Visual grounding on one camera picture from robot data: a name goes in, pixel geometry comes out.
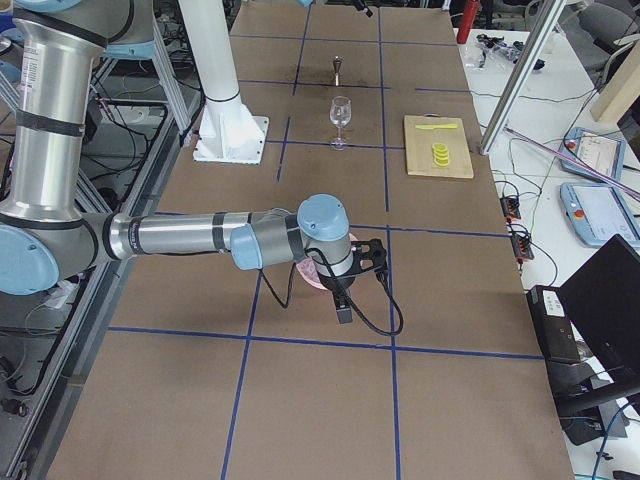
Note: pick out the wooden plank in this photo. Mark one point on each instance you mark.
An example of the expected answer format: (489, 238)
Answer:
(619, 32)

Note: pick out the yellow plastic knife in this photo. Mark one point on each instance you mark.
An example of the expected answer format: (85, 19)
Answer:
(441, 126)

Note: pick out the blue teach pendant near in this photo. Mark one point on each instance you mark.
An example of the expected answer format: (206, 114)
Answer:
(598, 212)

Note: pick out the red cylinder bottle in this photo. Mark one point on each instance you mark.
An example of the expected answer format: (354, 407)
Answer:
(469, 13)

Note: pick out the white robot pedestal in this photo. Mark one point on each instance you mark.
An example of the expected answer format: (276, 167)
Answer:
(228, 132)

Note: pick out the blue teach pendant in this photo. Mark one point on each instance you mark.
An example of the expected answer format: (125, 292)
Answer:
(598, 212)
(605, 153)

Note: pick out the steel cocktail jigger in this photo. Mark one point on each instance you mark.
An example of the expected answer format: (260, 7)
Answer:
(336, 64)

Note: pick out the bamboo cutting board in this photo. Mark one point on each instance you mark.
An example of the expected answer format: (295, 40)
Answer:
(418, 148)

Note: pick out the black laptop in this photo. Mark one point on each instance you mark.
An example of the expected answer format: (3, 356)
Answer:
(602, 301)

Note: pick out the clear wine glass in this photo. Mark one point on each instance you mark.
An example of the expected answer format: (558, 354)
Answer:
(340, 116)

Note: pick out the aluminium frame post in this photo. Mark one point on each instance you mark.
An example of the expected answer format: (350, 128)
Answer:
(548, 17)

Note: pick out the yellow lemon slices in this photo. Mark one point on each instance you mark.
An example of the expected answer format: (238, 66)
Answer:
(441, 155)

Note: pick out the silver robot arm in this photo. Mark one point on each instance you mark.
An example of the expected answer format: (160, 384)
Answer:
(45, 238)

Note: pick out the blue teach pendant far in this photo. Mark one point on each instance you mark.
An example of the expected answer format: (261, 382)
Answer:
(605, 153)

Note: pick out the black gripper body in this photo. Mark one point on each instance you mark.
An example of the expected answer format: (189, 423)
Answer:
(335, 284)

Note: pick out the pink ice bowl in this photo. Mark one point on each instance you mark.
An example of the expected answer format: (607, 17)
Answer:
(310, 270)

